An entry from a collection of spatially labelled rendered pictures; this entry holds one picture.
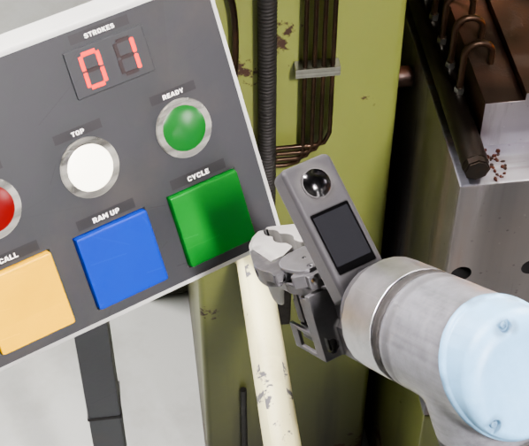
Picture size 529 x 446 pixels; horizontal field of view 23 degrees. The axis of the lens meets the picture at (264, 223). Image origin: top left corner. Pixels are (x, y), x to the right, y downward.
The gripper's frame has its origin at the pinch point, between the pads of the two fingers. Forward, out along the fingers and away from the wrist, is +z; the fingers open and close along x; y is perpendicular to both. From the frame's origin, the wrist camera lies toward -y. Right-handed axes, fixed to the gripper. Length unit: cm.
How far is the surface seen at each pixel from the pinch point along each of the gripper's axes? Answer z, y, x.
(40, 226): 11.0, -5.4, -16.4
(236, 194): 10.3, -0.7, 2.8
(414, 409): 41, 51, 31
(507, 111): 12.9, 4.6, 37.5
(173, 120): 10.6, -9.8, -1.0
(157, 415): 101, 65, 12
